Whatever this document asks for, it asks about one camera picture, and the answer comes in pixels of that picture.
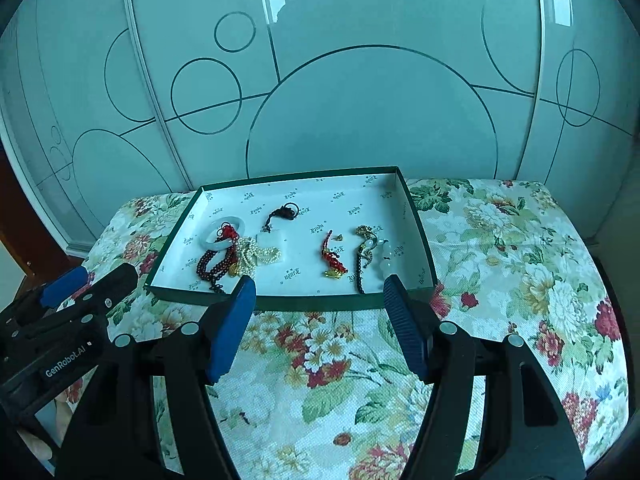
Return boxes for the dark red bead bracelet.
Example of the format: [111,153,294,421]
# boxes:
[195,246,241,295]

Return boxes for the pearl gold brooch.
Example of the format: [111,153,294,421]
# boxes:
[228,237,282,278]

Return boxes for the white jade bangle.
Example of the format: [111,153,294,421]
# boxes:
[198,217,245,252]

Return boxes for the red knot gold charm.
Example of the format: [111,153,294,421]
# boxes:
[215,222,240,250]

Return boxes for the red tassel cord charm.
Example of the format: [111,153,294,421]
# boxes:
[320,231,348,280]

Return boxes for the black knotted cord pendant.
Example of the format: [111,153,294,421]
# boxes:
[262,202,299,233]

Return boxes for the gold bead chain jewelry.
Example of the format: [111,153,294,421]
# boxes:
[355,226,380,269]

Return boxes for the dark green jewelry box tray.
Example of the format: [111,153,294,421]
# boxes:
[145,167,436,311]

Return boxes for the person left hand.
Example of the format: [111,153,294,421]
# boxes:
[17,391,73,462]

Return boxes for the floral tablecloth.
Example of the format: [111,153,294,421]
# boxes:
[85,179,630,479]

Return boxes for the glass sliding wardrobe doors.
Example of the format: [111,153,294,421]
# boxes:
[1,0,639,253]

